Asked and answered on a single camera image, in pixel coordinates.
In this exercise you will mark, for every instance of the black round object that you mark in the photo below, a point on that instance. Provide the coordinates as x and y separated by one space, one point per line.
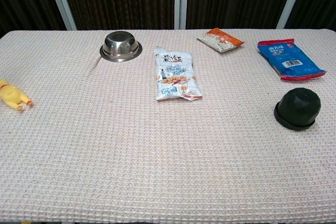
298 106

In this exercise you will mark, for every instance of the white peanut snack bag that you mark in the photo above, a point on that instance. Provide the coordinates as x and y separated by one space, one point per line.
173 77

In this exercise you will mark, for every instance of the beige waffle-weave tablecloth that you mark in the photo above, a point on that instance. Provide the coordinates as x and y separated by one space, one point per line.
131 155

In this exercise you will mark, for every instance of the stainless steel bowl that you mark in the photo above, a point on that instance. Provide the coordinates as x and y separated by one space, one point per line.
120 43

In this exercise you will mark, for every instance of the orange and white snack packet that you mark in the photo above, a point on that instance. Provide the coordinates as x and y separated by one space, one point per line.
218 41

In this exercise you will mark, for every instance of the blue snack bag red trim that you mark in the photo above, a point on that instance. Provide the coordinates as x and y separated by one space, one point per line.
291 61

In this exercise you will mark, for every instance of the yellow rubber chicken toy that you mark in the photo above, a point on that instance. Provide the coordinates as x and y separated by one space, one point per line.
10 95

